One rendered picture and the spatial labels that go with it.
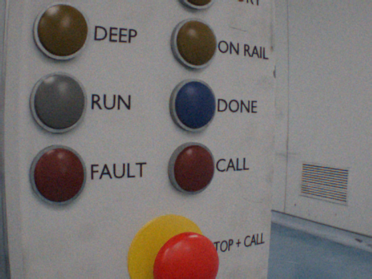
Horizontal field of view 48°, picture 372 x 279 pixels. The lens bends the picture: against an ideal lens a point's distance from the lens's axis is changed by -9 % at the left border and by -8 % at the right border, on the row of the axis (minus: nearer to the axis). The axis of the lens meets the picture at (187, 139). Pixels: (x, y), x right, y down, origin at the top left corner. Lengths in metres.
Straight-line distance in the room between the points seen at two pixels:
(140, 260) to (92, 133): 0.08
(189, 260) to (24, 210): 0.09
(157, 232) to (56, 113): 0.09
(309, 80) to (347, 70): 0.45
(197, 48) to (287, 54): 3.85
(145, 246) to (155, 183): 0.04
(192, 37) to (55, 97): 0.09
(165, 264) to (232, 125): 0.10
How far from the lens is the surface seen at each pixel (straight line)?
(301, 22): 4.01
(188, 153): 0.25
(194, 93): 0.25
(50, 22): 0.22
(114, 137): 0.24
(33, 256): 0.23
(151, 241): 0.25
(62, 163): 0.22
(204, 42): 0.26
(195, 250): 0.24
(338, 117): 3.62
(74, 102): 0.22
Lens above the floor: 0.97
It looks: 3 degrees down
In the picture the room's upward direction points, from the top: 1 degrees clockwise
